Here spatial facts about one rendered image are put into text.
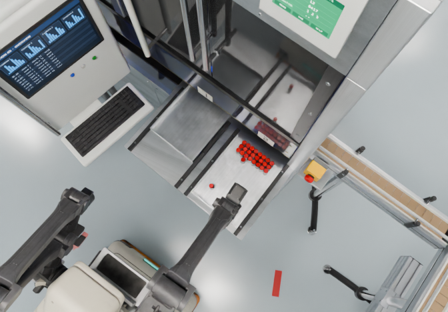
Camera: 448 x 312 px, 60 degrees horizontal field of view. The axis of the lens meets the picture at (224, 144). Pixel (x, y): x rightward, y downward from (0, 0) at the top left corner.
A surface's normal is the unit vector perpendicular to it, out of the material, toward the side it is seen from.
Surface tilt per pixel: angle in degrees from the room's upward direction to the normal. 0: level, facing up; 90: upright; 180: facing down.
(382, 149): 0
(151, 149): 0
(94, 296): 43
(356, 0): 90
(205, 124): 0
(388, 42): 90
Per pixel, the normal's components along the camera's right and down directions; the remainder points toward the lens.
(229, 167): 0.00, -0.28
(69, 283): 0.38, -0.74
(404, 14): -0.62, 0.76
